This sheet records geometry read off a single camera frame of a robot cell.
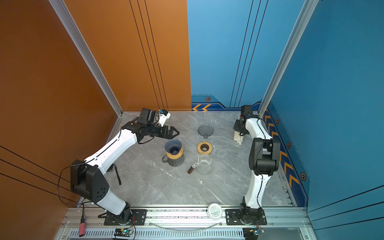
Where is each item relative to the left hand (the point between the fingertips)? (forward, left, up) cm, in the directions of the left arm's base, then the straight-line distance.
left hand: (174, 130), depth 83 cm
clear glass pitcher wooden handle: (-15, -17, -11) cm, 26 cm away
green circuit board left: (-45, +20, -22) cm, 54 cm away
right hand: (+11, -40, -11) cm, 44 cm away
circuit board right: (-45, -40, -21) cm, 63 cm away
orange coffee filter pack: (+7, -40, -16) cm, 44 cm away
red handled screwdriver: (-43, +41, -20) cm, 63 cm away
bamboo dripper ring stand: (-11, -1, -10) cm, 15 cm away
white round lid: (-37, -22, -14) cm, 45 cm away
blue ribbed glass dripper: (-5, +1, -9) cm, 10 cm away
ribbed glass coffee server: (-11, +1, -17) cm, 20 cm away
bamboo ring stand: (+1, -18, -20) cm, 27 cm away
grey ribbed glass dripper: (+13, -19, -16) cm, 28 cm away
